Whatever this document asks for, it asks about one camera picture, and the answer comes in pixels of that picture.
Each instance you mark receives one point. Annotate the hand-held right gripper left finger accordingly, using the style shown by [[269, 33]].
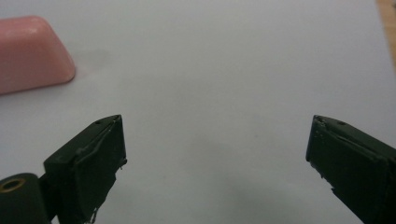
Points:
[[90, 165]]

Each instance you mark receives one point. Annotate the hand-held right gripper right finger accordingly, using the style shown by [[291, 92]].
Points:
[[358, 165]]

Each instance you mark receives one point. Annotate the pink soap bar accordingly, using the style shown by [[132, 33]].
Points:
[[31, 56]]

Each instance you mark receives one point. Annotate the white paper sheet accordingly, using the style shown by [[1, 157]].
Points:
[[218, 62]]

